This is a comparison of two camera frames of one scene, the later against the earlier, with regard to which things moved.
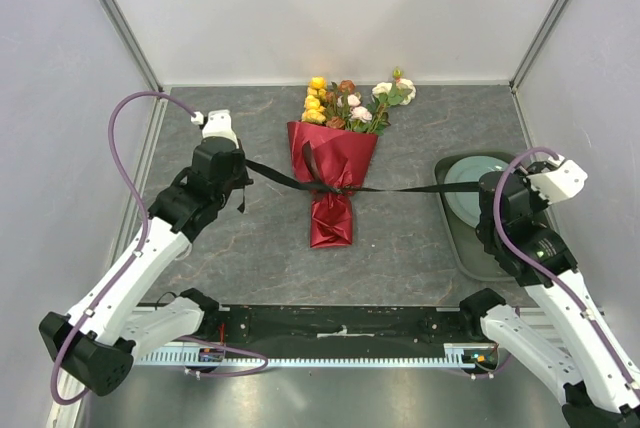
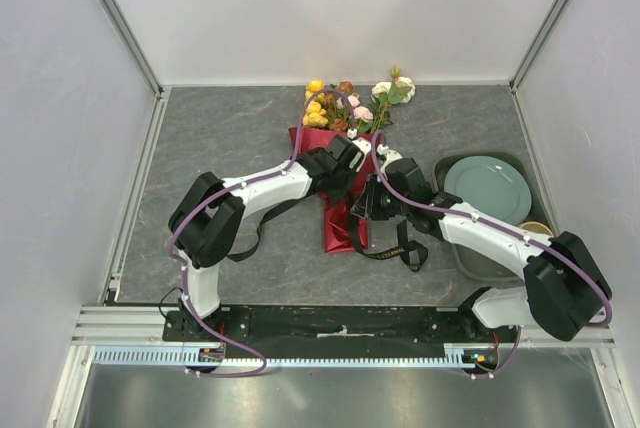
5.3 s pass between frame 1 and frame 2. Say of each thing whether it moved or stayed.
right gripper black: moved
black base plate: stayed
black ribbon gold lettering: moved
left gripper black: moved
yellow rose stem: stayed
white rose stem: stayed
